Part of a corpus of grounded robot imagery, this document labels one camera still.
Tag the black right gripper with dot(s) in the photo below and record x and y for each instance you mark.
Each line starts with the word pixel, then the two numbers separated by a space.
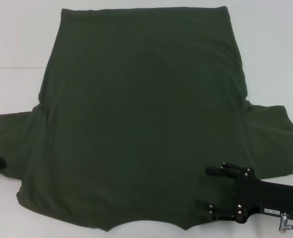
pixel 265 198

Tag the dark green t-shirt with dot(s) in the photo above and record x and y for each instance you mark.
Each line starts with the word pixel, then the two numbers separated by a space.
pixel 141 111

